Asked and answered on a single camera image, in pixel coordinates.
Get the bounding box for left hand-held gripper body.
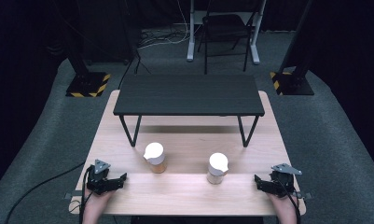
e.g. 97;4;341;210
86;159;116;196

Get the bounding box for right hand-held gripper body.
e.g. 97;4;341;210
270;162;303;199

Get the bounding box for white-lidded jar with orange seasoning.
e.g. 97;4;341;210
143;142;169;175

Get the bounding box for black shelf with metal legs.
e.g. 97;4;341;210
112;73;266;148

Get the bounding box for person's left hand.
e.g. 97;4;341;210
83;189;115;212

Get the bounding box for person's right hand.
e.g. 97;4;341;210
268;192;299;213

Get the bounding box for black stand with striped base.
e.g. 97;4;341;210
52;0;112;98
270;0;315;97

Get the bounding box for black folding chair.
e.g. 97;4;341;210
196;0;255;76

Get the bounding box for white-legged desk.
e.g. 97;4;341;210
186;0;267;65

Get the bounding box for right hand-held gripper black cable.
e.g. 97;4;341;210
281;181;302;224

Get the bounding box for hand-held gripper black cable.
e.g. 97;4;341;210
78;165;96;224
281;181;302;224

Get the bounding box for left hand-held gripper black cable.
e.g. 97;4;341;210
78;165;96;224

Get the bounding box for grey metal table bracket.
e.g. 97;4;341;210
62;190;84;201
295;190;313;201

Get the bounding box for black cable on floor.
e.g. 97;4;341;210
3;161;87;224

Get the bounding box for bundle of cables on floor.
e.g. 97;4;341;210
137;26;192;50

